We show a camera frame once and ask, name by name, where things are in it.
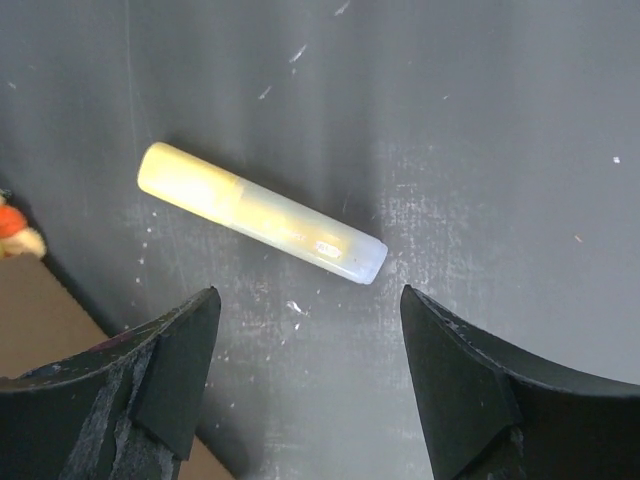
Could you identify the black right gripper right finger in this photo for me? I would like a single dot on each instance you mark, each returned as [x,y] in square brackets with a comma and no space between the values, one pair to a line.
[491,410]

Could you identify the yellow highlighter marker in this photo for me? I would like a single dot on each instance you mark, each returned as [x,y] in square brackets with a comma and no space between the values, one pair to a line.
[217,195]

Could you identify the yellow orange sunflower plush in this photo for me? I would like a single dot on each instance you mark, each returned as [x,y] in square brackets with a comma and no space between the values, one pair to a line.
[17,236]

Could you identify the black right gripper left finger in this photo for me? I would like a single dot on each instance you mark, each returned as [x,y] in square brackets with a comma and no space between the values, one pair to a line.
[126,408]

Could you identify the brown cardboard box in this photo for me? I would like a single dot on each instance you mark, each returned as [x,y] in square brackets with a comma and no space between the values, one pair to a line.
[42,323]

